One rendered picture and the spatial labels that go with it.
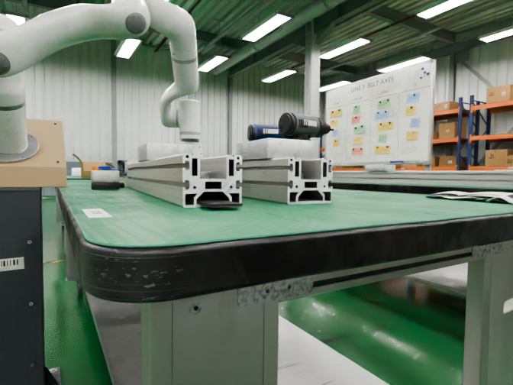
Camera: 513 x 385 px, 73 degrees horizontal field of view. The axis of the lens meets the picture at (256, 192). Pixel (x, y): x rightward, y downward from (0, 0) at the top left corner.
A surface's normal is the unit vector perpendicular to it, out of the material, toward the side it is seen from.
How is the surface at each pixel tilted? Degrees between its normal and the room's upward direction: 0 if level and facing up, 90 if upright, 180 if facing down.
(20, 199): 90
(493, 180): 90
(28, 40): 110
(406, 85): 90
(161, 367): 90
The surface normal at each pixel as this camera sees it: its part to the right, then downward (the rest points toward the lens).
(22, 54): 0.75, 0.48
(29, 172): 0.53, 0.05
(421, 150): -0.86, 0.02
